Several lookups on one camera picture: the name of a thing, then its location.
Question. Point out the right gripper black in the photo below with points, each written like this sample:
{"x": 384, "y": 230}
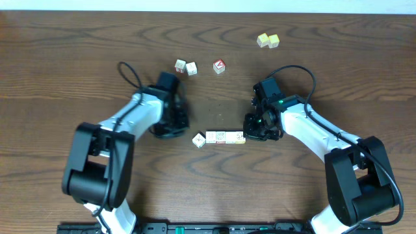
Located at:
{"x": 249, "y": 131}

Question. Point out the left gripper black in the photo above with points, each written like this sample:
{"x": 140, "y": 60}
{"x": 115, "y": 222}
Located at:
{"x": 175, "y": 127}

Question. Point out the yellow face wooden block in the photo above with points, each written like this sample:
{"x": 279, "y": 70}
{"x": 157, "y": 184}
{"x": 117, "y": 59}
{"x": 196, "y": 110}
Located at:
{"x": 239, "y": 137}

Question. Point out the yellow edged bug block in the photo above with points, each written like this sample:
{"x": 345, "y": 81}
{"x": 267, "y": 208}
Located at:
{"x": 199, "y": 140}

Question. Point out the plain cream wooden block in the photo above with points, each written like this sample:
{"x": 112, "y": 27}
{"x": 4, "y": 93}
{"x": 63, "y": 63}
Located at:
{"x": 230, "y": 137}

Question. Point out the green edged wooden block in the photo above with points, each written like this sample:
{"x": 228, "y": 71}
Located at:
{"x": 210, "y": 137}

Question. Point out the red spiral wooden block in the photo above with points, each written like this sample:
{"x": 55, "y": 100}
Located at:
{"x": 220, "y": 137}

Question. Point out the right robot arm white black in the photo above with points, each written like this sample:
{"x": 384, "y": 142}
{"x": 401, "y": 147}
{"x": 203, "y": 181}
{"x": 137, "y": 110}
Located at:
{"x": 361, "y": 187}

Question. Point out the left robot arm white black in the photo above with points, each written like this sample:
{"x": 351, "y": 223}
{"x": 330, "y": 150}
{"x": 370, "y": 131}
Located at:
{"x": 98, "y": 172}

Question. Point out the blue letter white block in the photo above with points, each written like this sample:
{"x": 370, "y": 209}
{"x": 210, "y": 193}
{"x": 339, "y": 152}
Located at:
{"x": 191, "y": 68}

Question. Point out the red number three block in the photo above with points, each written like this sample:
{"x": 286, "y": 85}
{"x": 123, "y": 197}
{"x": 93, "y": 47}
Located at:
{"x": 180, "y": 66}

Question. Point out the red letter A block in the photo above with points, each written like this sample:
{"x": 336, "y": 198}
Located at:
{"x": 219, "y": 66}

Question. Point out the yellow block left of pair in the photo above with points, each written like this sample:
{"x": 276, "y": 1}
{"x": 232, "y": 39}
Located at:
{"x": 263, "y": 40}

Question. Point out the yellow block of pair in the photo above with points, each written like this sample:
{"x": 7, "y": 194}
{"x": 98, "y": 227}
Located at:
{"x": 274, "y": 41}
{"x": 263, "y": 40}

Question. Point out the yellow block right of pair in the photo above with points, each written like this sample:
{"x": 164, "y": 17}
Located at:
{"x": 274, "y": 41}

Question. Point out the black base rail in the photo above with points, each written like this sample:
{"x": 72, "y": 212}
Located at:
{"x": 164, "y": 228}

